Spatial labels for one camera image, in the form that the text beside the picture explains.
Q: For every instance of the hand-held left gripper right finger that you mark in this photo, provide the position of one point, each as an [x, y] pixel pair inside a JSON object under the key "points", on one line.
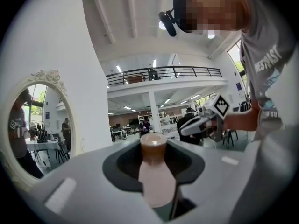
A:
{"points": [[215, 176]]}

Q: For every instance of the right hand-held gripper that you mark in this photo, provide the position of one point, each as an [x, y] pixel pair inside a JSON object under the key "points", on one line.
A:
{"points": [[218, 108]]}

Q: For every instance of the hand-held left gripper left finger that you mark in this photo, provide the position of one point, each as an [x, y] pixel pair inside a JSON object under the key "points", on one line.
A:
{"points": [[88, 195]]}

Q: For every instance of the small pink bottle brown cap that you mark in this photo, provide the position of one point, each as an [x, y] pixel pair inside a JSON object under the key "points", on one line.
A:
{"points": [[156, 181]]}

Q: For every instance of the person's right forearm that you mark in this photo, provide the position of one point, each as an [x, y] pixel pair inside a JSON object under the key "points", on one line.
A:
{"points": [[243, 119]]}

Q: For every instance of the white shelf unit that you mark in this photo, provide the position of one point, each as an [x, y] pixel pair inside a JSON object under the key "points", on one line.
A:
{"points": [[168, 121]]}

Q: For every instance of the black chair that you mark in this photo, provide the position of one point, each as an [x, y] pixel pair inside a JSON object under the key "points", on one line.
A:
{"points": [[236, 134]]}

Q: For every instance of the white pillar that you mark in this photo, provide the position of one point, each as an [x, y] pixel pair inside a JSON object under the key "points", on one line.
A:
{"points": [[154, 111]]}

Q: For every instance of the black balcony railing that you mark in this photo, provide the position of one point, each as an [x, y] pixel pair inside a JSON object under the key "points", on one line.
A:
{"points": [[163, 72]]}

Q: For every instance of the large window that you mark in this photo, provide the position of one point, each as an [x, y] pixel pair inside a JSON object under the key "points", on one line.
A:
{"points": [[237, 55]]}

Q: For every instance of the person's grey t-shirt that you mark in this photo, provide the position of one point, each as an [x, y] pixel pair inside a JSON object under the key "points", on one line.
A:
{"points": [[264, 62]]}

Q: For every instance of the white ornate oval mirror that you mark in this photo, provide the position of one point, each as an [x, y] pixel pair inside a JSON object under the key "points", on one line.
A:
{"points": [[9, 134]]}

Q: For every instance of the person's head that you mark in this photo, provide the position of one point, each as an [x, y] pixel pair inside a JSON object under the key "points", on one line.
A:
{"points": [[217, 6]]}

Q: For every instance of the blue wall poster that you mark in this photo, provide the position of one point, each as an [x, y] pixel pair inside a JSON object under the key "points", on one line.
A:
{"points": [[238, 86]]}

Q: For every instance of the black head-worn camera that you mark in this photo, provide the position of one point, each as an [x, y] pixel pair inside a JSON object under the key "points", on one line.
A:
{"points": [[171, 20]]}

